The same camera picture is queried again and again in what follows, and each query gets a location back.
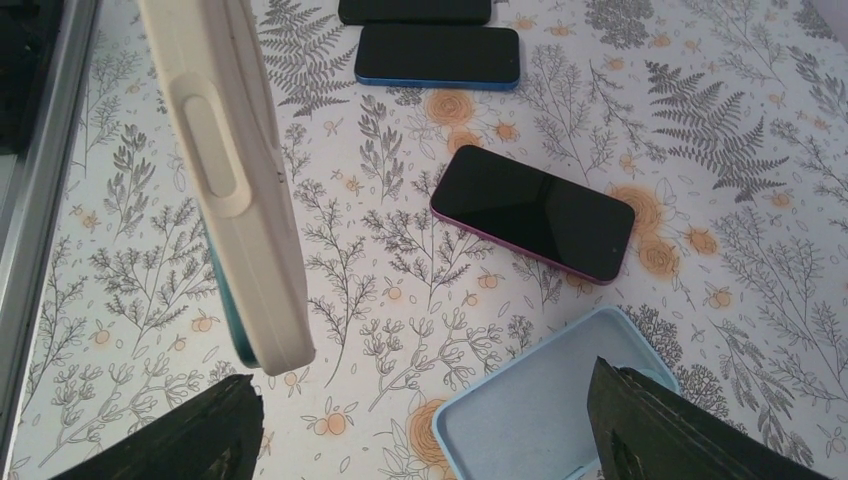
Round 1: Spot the aluminium mounting rail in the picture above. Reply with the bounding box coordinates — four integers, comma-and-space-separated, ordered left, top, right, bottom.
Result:
1, 1, 100, 456

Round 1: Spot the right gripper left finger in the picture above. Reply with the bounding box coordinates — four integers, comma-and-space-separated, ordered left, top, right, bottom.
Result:
56, 374, 264, 479

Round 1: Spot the beige phone case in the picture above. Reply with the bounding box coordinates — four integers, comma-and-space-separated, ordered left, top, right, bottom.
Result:
139, 1, 316, 376

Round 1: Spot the light blue phone case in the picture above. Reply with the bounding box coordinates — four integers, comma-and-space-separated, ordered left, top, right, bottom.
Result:
432, 307, 680, 480

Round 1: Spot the floral table mat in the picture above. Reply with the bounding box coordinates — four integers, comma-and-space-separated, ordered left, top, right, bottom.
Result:
4, 1, 847, 479

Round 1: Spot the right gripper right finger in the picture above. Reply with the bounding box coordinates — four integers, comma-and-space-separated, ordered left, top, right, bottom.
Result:
587, 357, 824, 479

